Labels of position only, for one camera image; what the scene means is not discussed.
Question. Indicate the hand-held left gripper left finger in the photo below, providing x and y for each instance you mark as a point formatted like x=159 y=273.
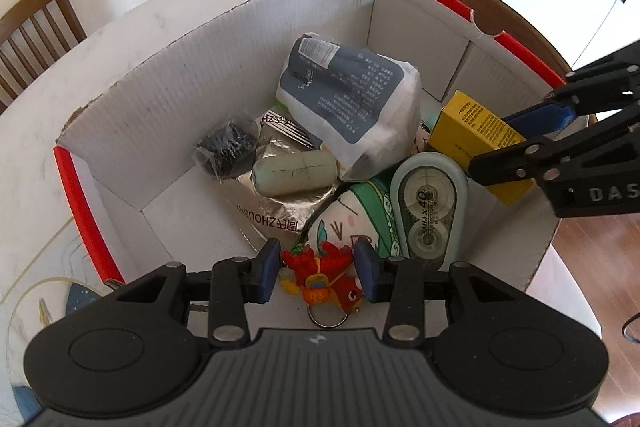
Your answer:
x=265 y=272

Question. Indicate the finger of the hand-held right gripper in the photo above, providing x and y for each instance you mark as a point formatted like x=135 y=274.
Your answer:
x=505 y=167
x=540 y=117

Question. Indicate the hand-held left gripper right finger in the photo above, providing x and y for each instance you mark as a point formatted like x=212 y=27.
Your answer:
x=369 y=272

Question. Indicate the silver foil packet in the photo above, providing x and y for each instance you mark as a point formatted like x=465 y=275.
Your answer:
x=270 y=217

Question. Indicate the yellow box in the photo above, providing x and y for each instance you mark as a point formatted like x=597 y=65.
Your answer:
x=465 y=127

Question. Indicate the green white plush pouch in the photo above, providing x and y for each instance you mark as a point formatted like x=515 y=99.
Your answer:
x=345 y=217

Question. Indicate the pale green correction tape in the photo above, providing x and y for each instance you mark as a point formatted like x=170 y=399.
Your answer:
x=430 y=207

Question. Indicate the pale green capsule case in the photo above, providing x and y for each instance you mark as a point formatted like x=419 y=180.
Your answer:
x=295 y=172

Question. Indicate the bag of black clips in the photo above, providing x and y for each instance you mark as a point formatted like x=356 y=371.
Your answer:
x=227 y=147

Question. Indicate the grey white tissue pack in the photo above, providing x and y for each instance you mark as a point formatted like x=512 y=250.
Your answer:
x=350 y=107

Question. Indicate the red cardboard box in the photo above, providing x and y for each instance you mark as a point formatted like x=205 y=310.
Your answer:
x=150 y=117

